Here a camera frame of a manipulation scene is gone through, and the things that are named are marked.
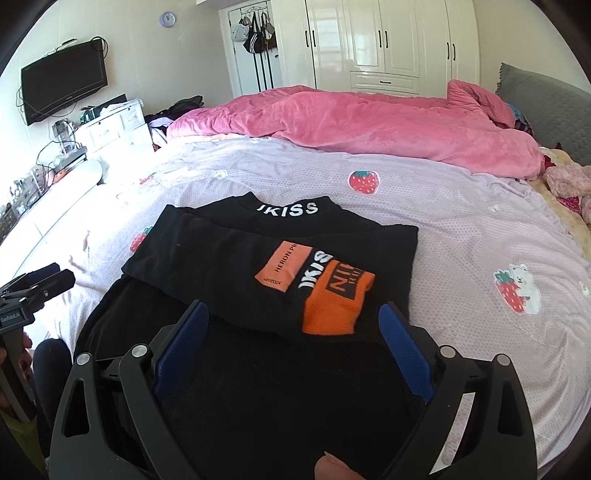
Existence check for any dark brown hanging bag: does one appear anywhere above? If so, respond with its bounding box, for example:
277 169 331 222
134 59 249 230
260 13 279 50

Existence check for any black striped hanging bag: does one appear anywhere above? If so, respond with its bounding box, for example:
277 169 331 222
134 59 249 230
242 13 264 55

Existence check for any grey quilted headboard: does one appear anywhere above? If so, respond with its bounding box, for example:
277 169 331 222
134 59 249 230
496 62 591 165

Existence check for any colourful patterned cloth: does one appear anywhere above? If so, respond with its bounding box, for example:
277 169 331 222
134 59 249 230
507 103 537 138

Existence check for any pink fluffy garment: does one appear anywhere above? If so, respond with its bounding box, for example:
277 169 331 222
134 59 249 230
542 163 591 216

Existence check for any red printed cloth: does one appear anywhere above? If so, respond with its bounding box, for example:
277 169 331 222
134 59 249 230
542 154 583 216

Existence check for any person's right hand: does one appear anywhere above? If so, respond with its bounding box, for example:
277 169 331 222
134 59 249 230
314 451 366 480

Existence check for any purple printed bed sheet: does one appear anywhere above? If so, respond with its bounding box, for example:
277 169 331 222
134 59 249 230
59 136 591 472

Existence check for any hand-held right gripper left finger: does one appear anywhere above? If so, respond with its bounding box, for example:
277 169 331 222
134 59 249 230
50 300 211 480

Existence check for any pale yellow blanket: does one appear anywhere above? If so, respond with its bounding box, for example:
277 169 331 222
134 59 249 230
531 147 591 260

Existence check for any clear plastic container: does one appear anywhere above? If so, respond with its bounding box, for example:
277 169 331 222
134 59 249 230
52 119 77 153

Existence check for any grey set-top box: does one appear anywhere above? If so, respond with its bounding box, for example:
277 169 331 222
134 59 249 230
48 148 89 168

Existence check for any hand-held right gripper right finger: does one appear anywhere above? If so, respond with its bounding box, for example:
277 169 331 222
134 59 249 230
378 301 539 480

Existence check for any black box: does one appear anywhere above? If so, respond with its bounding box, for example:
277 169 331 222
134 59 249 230
80 93 128 123

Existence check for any white drawer cabinet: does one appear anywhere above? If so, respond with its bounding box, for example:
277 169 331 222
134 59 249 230
73 97 156 156

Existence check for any black sweater with orange cuffs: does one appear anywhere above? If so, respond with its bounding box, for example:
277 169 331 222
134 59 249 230
75 194 444 480

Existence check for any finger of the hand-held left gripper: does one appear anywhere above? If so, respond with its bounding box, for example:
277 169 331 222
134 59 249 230
0 268 76 308
27 263 62 285

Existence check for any pile of dark clothes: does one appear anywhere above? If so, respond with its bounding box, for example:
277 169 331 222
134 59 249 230
145 95 204 151

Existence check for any pink quilt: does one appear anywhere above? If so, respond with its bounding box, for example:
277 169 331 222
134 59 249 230
165 79 546 179

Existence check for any white door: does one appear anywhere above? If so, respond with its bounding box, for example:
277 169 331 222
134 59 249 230
219 0 279 98

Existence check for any person's left hand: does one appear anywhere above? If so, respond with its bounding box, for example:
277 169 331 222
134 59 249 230
20 332 34 376

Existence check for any black wall television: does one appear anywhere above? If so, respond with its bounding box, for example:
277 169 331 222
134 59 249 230
20 39 110 127

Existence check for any white wardrobe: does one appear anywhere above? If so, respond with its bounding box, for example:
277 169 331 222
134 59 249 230
270 0 482 98

